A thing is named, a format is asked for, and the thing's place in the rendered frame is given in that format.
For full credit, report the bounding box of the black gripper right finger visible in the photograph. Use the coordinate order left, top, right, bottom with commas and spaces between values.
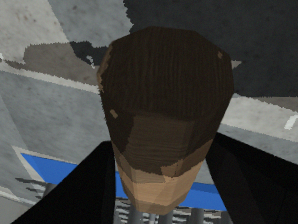
205, 132, 298, 224

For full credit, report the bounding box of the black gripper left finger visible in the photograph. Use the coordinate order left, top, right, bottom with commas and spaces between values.
11, 140, 117, 224

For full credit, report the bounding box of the blue flat strip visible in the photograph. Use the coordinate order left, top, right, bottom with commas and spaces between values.
20, 153, 227, 212

